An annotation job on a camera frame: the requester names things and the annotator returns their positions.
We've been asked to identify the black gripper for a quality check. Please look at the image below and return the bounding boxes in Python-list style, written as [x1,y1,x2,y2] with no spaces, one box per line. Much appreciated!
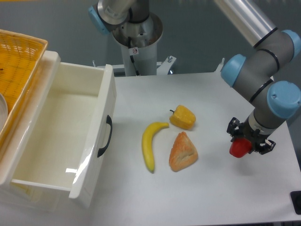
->
[227,117,276,155]

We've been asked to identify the red bell pepper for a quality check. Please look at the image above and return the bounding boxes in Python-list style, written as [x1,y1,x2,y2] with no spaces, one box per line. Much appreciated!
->
[230,138,252,158]

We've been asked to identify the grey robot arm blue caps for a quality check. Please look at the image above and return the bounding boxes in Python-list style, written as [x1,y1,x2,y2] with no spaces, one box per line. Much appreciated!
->
[88,0,301,158]

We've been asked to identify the yellow bell pepper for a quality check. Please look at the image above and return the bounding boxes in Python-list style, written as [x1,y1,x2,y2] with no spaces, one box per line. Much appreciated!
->
[169,105,196,130]

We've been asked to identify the open white upper drawer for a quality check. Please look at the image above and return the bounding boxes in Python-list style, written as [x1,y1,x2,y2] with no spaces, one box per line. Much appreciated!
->
[13,63,116,208]

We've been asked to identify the white drawer cabinet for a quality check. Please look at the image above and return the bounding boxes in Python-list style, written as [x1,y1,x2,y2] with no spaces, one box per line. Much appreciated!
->
[0,51,60,211]

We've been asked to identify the orange triangular bread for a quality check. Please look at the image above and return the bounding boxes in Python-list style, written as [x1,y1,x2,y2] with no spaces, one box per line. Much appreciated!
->
[169,131,198,172]

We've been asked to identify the black object at table edge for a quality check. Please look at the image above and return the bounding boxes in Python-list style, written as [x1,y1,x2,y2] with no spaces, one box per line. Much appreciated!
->
[290,191,301,215]

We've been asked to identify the yellow banana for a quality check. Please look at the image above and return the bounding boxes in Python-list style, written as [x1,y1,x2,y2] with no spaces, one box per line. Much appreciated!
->
[142,122,169,173]

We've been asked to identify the yellow woven basket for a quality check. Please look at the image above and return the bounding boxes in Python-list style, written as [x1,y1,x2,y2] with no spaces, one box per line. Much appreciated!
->
[0,30,48,145]

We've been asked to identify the white plate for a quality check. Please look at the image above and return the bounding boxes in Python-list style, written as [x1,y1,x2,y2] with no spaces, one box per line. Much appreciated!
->
[0,94,8,131]

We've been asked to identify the black drawer handle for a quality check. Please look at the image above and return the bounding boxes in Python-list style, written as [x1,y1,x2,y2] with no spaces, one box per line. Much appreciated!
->
[97,115,113,158]

